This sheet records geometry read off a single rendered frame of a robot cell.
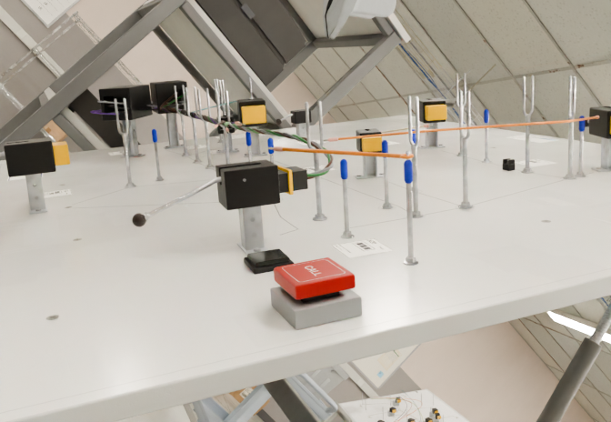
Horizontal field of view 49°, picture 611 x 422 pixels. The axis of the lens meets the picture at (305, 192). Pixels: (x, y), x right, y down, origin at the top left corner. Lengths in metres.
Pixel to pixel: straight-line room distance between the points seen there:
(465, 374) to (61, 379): 9.50
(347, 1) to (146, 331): 0.35
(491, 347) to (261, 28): 8.53
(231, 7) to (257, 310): 1.31
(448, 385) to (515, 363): 1.07
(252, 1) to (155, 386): 1.44
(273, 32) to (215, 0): 0.17
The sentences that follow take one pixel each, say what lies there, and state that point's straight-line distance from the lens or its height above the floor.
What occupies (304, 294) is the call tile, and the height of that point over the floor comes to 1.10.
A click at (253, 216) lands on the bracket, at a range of 0.69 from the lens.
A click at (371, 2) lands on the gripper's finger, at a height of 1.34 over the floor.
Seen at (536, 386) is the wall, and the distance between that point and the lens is 10.60.
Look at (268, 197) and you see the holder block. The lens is 0.68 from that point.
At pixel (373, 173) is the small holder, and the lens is 1.04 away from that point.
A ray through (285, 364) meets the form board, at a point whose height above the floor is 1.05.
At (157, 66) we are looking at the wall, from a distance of 8.19.
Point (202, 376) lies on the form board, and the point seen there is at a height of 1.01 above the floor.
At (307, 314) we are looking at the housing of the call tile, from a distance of 0.51.
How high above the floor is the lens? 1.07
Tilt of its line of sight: 9 degrees up
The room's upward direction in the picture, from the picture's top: 46 degrees clockwise
